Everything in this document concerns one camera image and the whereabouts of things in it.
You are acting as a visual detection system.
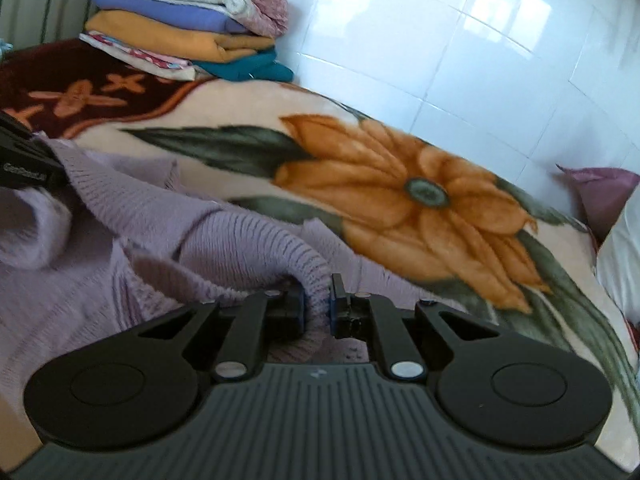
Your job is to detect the floral plush blanket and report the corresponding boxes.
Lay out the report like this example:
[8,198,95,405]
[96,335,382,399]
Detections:
[0,37,640,463]

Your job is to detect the lilac knitted sweater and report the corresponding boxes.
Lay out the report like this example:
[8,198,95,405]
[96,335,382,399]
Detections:
[0,130,501,411]

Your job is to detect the stack of folded clothes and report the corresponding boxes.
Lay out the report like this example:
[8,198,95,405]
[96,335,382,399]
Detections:
[78,0,296,84]

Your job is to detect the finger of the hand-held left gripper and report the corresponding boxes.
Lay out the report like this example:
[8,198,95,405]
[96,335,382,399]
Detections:
[48,156,72,188]

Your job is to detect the purple pillow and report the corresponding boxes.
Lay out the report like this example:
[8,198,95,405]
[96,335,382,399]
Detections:
[556,163,640,239]

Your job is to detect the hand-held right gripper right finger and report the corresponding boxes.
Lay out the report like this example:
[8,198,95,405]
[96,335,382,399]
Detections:
[327,273,502,382]

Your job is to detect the grey-green padded headboard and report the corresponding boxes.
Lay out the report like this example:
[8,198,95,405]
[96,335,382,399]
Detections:
[0,0,127,52]

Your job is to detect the white pillow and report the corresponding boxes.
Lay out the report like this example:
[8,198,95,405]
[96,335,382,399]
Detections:
[595,199,640,327]

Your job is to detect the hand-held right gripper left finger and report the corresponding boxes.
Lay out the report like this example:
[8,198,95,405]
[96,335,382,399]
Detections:
[137,282,307,384]

